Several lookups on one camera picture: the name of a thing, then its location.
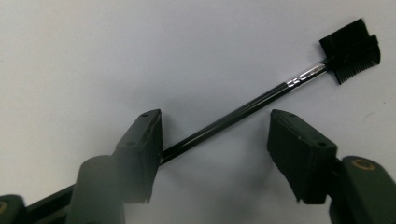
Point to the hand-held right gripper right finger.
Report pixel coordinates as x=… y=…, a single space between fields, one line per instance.
x=302 y=161

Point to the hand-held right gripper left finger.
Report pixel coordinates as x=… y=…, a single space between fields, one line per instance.
x=140 y=155

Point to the white table mat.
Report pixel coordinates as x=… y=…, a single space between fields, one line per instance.
x=93 y=46

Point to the black eyebrow comb brush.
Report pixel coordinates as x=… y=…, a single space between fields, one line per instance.
x=233 y=116

